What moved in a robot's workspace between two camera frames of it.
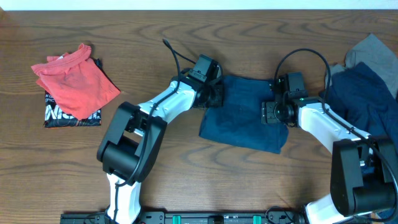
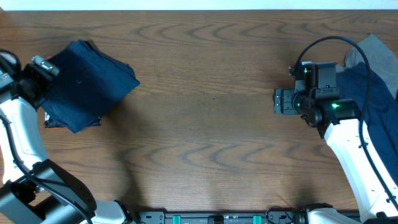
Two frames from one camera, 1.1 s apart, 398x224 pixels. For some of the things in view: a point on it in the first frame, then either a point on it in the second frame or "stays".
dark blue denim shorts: [239, 121] → [89, 81]
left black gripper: [216, 95] → [32, 82]
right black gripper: [268, 112] → [285, 96]
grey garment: [375, 54] stays
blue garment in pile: [356, 95] stays
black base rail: [189, 216] stays
